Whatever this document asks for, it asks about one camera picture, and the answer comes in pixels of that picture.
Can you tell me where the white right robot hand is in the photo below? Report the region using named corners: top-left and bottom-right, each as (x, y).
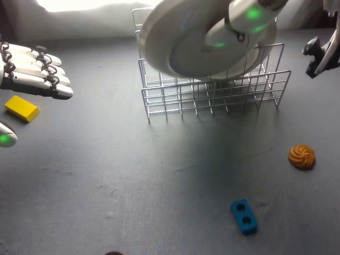
top-left (205, 0), bottom-right (290, 49)

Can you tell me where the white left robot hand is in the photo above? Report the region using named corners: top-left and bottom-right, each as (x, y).
top-left (0, 42), bottom-right (74, 148)

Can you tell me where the yellow rectangular block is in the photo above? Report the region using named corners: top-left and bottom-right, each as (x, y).
top-left (4, 95), bottom-right (41, 124)

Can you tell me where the orange swirl cookie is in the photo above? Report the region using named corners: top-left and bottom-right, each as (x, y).
top-left (287, 144), bottom-right (317, 171)

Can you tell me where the blue block with two holes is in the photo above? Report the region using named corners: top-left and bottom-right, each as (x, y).
top-left (229, 199), bottom-right (259, 236)

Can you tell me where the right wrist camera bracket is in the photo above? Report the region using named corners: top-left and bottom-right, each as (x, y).
top-left (302, 0), bottom-right (340, 79)

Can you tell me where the silver wire dish rack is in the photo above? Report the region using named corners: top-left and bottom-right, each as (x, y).
top-left (132, 7), bottom-right (292, 124)

